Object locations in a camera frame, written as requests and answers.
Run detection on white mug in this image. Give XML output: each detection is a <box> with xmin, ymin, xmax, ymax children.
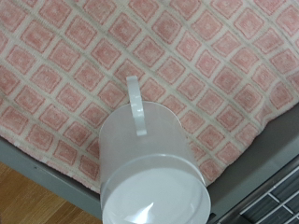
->
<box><xmin>98</xmin><ymin>75</ymin><xmax>212</xmax><ymax>224</ymax></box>

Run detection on grey dish rack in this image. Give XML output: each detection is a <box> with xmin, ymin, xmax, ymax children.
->
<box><xmin>218</xmin><ymin>155</ymin><xmax>299</xmax><ymax>224</ymax></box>

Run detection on pink checked towel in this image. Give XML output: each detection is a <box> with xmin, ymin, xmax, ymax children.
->
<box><xmin>0</xmin><ymin>0</ymin><xmax>299</xmax><ymax>194</ymax></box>

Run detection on grey plastic crate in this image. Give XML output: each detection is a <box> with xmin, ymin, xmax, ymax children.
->
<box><xmin>0</xmin><ymin>102</ymin><xmax>299</xmax><ymax>224</ymax></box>

